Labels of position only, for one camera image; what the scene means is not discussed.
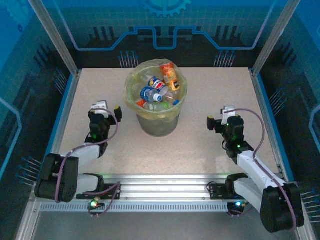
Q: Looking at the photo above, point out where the clear bottle blue label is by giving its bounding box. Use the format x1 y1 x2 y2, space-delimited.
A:
139 86 164 103

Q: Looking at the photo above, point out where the pepsi bottle blue cap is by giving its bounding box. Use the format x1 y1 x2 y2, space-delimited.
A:
147 76 181 106

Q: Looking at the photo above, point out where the orange label bottle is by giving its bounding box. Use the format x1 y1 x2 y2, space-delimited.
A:
159 62 182 92

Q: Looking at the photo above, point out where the round bin with yellowish liner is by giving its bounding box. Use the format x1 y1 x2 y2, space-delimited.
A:
124 58 189 138

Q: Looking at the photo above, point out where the green lit connector board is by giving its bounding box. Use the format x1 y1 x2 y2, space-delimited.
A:
227 199 251 211
87 197 106 210

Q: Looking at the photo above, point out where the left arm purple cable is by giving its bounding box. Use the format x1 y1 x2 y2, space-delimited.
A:
54 108 122 218

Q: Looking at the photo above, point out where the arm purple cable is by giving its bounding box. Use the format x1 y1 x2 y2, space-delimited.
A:
54 108 122 218
223 108 298 231

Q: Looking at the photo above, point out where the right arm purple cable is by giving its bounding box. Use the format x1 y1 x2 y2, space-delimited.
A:
223 108 298 231

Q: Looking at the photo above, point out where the table side rail blue edge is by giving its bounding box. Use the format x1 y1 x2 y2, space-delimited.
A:
249 67 295 182
41 68 83 182

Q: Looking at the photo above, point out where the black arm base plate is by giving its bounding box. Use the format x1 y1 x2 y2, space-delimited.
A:
98 183 123 201
206 181 235 201

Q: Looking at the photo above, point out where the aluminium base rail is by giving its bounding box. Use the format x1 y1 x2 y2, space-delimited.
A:
29 173 303 203

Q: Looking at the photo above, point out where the aluminium frame post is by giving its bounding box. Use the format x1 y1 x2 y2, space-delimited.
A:
27 0 82 76
251 0 302 76

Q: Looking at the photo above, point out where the slotted grey cable duct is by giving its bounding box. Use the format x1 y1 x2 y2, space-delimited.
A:
38 202 233 213

